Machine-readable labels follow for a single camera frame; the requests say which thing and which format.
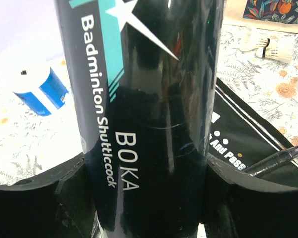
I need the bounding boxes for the black racket cover bag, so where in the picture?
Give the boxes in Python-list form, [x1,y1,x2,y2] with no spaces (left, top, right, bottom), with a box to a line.
[208,78,298,191]

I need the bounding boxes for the black handled badminton racket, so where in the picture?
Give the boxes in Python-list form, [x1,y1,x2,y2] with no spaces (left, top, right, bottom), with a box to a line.
[243,146,298,177]

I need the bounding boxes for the white feather shuttlecock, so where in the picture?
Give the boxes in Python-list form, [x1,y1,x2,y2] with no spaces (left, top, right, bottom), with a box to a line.
[255,47,293,63]
[238,26,271,53]

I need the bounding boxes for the floral patterned table cloth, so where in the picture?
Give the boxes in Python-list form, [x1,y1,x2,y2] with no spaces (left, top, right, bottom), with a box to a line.
[0,25,298,185]

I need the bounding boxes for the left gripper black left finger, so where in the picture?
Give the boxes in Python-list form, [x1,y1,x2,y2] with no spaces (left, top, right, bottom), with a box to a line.
[0,154,95,238]

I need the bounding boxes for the blue white tape roll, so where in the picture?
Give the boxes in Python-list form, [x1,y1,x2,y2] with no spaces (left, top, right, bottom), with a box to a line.
[11,65,69,116]

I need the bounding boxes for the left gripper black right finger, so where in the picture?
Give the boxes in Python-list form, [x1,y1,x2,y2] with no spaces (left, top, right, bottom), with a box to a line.
[201,155,298,238]

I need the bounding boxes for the beige floral tote bag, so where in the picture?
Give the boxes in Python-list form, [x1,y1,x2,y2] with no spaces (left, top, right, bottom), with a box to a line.
[224,0,298,33]

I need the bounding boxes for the black teal shuttlecock tube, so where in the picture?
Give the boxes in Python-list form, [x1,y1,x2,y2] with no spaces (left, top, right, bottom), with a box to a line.
[55,0,224,238]

